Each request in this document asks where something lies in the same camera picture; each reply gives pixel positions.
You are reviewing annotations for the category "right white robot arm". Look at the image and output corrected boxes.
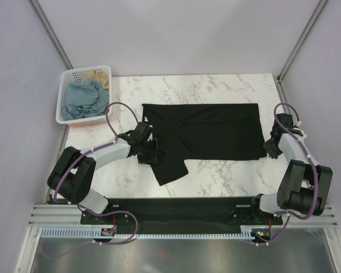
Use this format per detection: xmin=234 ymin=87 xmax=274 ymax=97
xmin=249 ymin=113 xmax=332 ymax=224

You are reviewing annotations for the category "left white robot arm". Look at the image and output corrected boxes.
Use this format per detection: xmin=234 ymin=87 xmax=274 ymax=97
xmin=47 ymin=122 xmax=157 ymax=224

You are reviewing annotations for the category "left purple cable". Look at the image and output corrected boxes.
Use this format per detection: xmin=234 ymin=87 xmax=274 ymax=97
xmin=39 ymin=101 xmax=142 ymax=260

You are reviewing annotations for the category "white slotted cable duct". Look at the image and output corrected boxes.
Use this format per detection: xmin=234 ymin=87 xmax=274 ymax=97
xmin=40 ymin=226 xmax=265 ymax=240

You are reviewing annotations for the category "beige t shirt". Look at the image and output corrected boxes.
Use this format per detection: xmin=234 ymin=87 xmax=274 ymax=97
xmin=82 ymin=71 xmax=110 ymax=94

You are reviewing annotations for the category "left aluminium frame post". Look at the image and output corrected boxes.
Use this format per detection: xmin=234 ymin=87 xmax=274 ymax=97
xmin=27 ymin=0 xmax=73 ymax=69

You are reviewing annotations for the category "aluminium frame post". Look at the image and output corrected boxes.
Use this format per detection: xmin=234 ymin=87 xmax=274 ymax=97
xmin=27 ymin=0 xmax=73 ymax=69
xmin=276 ymin=0 xmax=330 ymax=85

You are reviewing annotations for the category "blue t shirt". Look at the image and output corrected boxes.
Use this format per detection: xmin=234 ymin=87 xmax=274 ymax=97
xmin=61 ymin=78 xmax=109 ymax=121

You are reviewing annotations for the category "aluminium profile rail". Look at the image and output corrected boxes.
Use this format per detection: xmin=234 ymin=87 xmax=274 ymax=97
xmin=28 ymin=205 xmax=338 ymax=228

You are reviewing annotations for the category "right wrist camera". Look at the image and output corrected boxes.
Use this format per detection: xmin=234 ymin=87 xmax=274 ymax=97
xmin=293 ymin=121 xmax=307 ymax=139

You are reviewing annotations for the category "black t shirt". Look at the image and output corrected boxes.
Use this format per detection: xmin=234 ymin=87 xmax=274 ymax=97
xmin=142 ymin=104 xmax=267 ymax=185

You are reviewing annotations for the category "right aluminium frame post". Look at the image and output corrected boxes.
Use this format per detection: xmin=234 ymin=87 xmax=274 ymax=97
xmin=276 ymin=0 xmax=330 ymax=85

